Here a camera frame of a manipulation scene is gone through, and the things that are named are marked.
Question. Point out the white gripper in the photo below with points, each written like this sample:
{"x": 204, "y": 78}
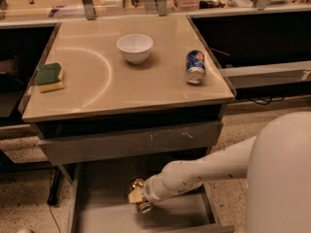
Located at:
{"x": 150, "y": 190}

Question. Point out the orange soda can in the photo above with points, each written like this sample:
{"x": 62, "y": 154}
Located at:
{"x": 145, "y": 206}

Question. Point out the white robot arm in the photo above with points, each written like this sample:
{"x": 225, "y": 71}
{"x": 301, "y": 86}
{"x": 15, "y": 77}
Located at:
{"x": 276, "y": 164}

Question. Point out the open middle drawer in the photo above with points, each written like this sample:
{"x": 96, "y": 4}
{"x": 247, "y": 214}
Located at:
{"x": 101, "y": 204}

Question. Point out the closed top drawer front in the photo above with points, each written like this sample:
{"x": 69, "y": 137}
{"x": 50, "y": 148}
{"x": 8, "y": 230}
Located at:
{"x": 131, "y": 142}

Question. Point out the grey drawer cabinet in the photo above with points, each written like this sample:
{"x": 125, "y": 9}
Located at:
{"x": 103, "y": 93}

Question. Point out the blue soda can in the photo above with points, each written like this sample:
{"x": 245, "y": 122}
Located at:
{"x": 195, "y": 67}

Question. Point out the green yellow sponge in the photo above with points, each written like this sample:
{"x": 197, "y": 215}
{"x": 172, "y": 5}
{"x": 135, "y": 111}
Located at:
{"x": 49, "y": 77}

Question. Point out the white bowl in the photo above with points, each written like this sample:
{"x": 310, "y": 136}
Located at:
{"x": 135, "y": 48}

